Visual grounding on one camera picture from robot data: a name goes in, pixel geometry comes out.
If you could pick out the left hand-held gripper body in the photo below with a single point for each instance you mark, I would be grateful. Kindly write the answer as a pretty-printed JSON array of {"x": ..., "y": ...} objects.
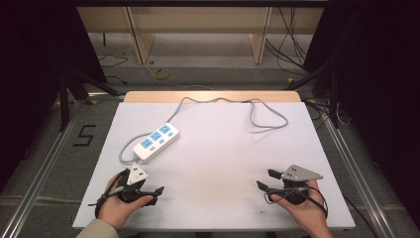
[{"x": 136, "y": 174}]

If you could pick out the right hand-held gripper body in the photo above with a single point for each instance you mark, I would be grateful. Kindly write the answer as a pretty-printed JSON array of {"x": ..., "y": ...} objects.
[{"x": 298, "y": 174}]

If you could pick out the white power strip blue sockets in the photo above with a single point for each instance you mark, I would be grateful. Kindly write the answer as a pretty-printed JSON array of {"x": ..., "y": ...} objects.
[{"x": 157, "y": 142}]

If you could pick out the person's left hand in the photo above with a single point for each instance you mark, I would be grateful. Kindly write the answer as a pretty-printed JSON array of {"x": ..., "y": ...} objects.
[{"x": 114, "y": 210}]

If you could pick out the person's right hand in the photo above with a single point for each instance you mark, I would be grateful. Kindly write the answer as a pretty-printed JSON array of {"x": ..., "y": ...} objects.
[{"x": 307, "y": 214}]

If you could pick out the white table cover sheet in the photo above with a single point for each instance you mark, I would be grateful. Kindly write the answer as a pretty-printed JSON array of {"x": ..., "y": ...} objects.
[{"x": 214, "y": 165}]

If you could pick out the black metal stand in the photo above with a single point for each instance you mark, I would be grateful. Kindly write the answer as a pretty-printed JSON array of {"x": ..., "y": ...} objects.
[
  {"x": 71, "y": 89},
  {"x": 332, "y": 95}
]

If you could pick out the yellow tape roll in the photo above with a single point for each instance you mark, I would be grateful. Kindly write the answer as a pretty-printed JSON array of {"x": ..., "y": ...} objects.
[{"x": 161, "y": 73}]

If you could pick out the black curtain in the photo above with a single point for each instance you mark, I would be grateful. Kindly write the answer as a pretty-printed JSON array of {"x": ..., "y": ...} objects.
[
  {"x": 379, "y": 82},
  {"x": 29, "y": 82}
]

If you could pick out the light wooden shelf unit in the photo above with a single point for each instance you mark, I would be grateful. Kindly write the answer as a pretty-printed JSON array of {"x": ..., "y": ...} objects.
[{"x": 198, "y": 23}]

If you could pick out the aluminium floor rail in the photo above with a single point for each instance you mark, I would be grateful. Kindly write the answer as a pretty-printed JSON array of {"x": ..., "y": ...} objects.
[
  {"x": 39, "y": 168},
  {"x": 360, "y": 178}
]

